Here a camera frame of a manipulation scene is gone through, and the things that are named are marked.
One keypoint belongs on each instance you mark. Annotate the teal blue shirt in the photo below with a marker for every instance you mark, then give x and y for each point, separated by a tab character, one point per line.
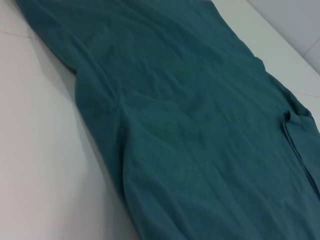
187	125

